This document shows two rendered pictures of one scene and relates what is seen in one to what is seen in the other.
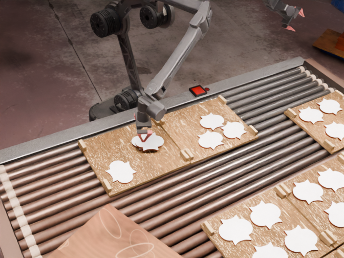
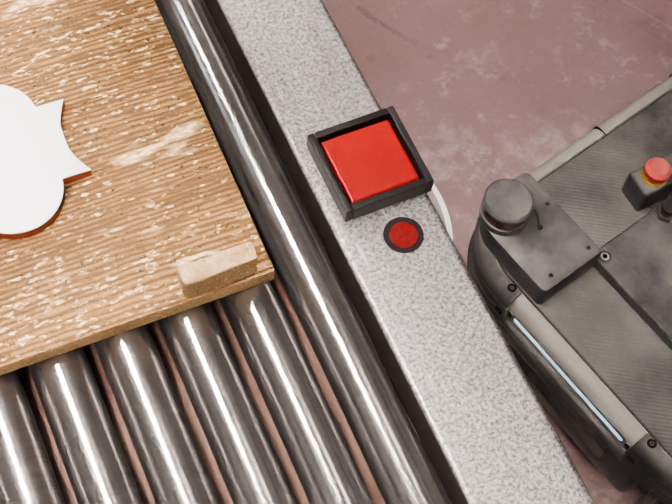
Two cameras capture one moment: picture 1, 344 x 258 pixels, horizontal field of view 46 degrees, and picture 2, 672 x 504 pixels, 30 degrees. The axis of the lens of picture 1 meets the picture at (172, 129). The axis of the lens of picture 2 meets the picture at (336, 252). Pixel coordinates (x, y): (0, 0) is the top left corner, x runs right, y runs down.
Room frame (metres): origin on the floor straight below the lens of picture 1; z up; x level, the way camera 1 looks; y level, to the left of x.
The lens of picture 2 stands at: (1.87, -0.64, 1.77)
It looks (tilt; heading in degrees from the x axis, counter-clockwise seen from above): 63 degrees down; 96
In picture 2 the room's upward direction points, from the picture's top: 8 degrees clockwise
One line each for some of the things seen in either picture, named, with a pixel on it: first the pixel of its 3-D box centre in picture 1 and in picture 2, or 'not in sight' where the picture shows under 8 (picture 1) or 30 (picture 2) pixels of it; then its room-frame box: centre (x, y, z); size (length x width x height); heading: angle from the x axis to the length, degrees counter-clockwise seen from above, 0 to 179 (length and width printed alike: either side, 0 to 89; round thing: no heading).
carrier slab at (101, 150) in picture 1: (133, 153); not in sight; (1.28, 0.16, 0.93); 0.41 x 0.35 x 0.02; 127
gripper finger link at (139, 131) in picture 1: (143, 132); not in sight; (1.29, 0.12, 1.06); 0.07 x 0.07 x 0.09; 15
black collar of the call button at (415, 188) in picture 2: (197, 90); (369, 162); (1.84, -0.12, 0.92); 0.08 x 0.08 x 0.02; 37
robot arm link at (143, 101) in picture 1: (145, 105); not in sight; (1.32, 0.13, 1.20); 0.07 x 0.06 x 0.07; 52
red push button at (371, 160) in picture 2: (197, 91); (369, 163); (1.84, -0.12, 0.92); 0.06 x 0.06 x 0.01; 37
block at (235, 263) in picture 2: (222, 100); (218, 269); (1.75, -0.25, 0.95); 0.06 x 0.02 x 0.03; 36
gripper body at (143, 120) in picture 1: (143, 115); not in sight; (1.33, 0.13, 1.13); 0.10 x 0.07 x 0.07; 15
